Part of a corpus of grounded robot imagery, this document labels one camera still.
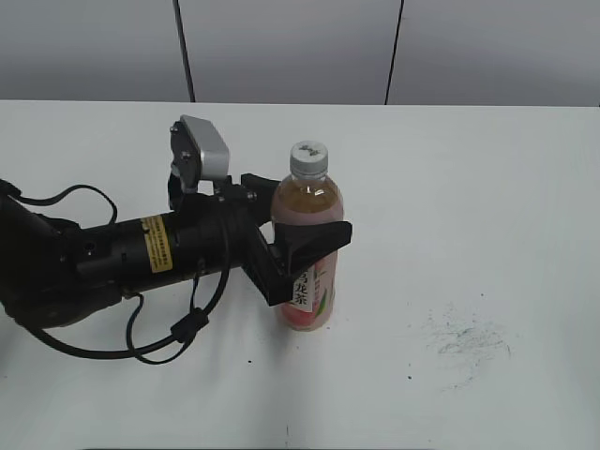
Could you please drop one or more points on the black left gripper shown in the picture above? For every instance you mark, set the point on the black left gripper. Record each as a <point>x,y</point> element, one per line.
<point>214,233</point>

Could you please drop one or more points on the peach oolong tea bottle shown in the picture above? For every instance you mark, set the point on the peach oolong tea bottle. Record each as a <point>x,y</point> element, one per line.
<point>300,201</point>

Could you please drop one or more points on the white bottle cap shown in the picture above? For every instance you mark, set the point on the white bottle cap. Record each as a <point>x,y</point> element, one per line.
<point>309,160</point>

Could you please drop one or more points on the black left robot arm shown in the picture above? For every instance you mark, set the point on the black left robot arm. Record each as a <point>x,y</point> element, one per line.
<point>56,273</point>

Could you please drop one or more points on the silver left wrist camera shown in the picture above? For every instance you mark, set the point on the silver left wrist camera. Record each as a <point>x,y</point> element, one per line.
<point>199,153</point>

